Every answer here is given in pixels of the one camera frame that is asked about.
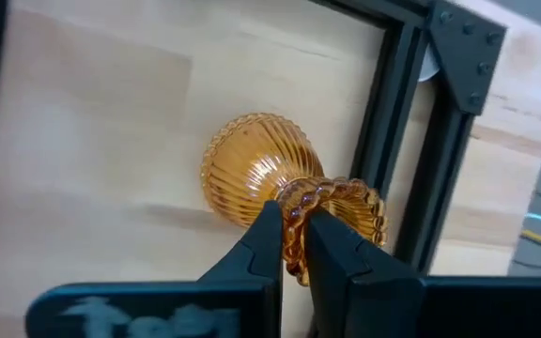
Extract black bolted corner bracket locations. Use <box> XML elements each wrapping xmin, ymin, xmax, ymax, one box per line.
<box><xmin>427</xmin><ymin>0</ymin><xmax>507</xmax><ymax>116</ymax></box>

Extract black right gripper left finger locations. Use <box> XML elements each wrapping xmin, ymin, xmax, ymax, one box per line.
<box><xmin>24</xmin><ymin>200</ymin><xmax>285</xmax><ymax>338</ymax></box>

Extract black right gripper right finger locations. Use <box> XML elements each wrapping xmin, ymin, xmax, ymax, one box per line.
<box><xmin>302</xmin><ymin>208</ymin><xmax>541</xmax><ymax>338</ymax></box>

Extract white round disc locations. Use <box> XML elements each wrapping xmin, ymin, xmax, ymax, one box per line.
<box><xmin>418</xmin><ymin>44</ymin><xmax>441</xmax><ymax>84</ymax></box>

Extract amber ribbed glass candlestick holder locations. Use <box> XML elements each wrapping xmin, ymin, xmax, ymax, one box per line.
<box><xmin>199</xmin><ymin>112</ymin><xmax>389</xmax><ymax>287</ymax></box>

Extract black aluminium rig frame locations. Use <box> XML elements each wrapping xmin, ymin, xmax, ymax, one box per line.
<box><xmin>0</xmin><ymin>0</ymin><xmax>478</xmax><ymax>276</ymax></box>

